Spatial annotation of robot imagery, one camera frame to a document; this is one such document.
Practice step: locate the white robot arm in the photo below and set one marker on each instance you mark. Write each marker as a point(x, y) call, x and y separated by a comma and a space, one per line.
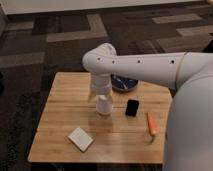
point(188, 144)

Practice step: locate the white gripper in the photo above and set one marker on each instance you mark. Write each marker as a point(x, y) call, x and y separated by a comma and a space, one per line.
point(99, 85)

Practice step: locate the black eraser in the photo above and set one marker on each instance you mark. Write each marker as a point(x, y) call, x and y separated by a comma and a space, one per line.
point(132, 107)

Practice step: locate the wooden table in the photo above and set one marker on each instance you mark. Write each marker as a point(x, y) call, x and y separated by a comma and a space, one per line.
point(117, 138)

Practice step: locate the blue bowl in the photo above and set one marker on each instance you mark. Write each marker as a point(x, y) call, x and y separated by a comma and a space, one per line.
point(123, 84)

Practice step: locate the orange carrot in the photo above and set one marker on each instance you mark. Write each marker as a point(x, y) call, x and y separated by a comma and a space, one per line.
point(153, 130)

